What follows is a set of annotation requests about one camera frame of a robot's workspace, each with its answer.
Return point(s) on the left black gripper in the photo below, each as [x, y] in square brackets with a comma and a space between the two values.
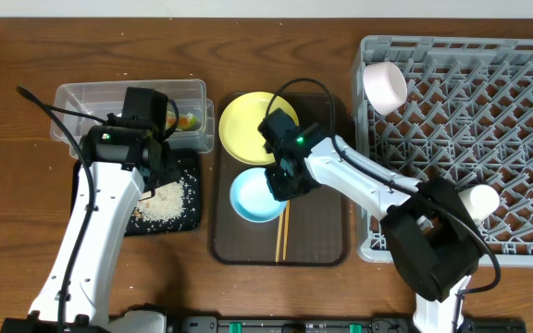
[173, 164]

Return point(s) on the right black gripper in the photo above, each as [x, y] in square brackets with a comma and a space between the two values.
[278, 191]

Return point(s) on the cooked rice pile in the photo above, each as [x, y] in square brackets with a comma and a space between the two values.
[167, 203]

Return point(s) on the light blue bowl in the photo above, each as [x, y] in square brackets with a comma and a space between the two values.
[251, 198]

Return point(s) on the green snack wrapper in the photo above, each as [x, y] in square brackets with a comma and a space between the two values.
[186, 122]

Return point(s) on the pink round bowl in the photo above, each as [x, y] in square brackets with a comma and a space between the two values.
[385, 87]

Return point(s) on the white paper cup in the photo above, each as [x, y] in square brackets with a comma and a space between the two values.
[480, 202]

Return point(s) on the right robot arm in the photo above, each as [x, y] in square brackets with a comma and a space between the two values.
[430, 228]

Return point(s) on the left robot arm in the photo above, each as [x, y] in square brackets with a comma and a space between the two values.
[121, 157]

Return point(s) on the grey plastic dishwasher rack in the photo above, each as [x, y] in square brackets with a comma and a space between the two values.
[468, 118]

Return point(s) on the right wooden chopstick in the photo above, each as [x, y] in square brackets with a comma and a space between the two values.
[286, 222]

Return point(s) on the wooden chopstick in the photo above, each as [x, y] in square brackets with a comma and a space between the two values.
[279, 233]
[286, 222]

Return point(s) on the lower clear plastic bin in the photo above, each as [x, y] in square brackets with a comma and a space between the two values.
[200, 137]

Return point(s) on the clear plastic bin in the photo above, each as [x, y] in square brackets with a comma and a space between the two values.
[114, 91]
[200, 137]

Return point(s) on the left wooden chopstick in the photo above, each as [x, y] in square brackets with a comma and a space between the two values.
[279, 233]

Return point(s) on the dark brown serving tray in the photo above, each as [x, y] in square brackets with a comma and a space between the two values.
[318, 228]

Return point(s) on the yellow round plate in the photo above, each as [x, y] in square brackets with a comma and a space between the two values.
[238, 128]

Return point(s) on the upper clear plastic bin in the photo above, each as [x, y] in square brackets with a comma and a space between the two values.
[114, 91]

